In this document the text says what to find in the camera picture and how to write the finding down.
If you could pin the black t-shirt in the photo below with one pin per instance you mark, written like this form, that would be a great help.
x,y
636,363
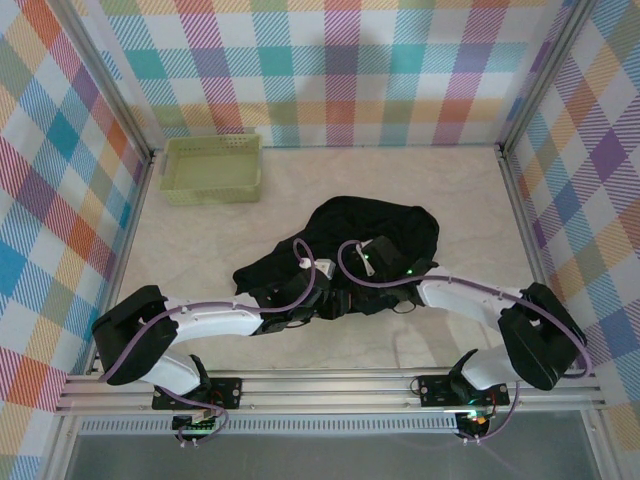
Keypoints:
x,y
380,220

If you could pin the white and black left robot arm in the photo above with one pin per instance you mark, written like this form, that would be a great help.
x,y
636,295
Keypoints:
x,y
215,322

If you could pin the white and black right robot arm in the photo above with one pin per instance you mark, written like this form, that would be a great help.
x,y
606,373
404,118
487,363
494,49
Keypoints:
x,y
460,300

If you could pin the pale green perforated plastic basket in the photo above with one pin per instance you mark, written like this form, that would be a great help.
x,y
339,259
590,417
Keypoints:
x,y
210,170

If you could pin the left controller board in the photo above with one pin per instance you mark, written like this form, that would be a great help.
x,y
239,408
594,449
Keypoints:
x,y
197,422

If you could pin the controller board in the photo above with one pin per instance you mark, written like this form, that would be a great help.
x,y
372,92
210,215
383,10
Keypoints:
x,y
474,417
197,422

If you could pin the right controller board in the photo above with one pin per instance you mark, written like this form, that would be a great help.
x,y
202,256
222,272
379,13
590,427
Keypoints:
x,y
474,417

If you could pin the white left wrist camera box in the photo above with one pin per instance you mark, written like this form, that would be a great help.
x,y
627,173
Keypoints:
x,y
322,267

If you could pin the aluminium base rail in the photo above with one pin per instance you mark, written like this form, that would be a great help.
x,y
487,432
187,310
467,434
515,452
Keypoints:
x,y
325,387

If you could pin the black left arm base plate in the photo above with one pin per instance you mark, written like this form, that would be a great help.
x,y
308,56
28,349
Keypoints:
x,y
230,392

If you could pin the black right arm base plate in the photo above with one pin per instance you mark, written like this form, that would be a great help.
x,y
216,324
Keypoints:
x,y
435,390

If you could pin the aluminium right side rail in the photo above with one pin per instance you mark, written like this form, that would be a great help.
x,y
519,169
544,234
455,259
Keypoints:
x,y
530,225

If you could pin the aluminium left side rail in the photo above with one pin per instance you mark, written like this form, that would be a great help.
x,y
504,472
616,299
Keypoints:
x,y
122,240

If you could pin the aluminium right corner post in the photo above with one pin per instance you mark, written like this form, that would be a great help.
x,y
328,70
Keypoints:
x,y
545,80

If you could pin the aluminium corner post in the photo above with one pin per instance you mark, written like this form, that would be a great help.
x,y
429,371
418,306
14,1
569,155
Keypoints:
x,y
545,80
100,80

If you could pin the aluminium left corner post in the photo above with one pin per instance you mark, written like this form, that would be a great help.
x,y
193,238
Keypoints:
x,y
100,80

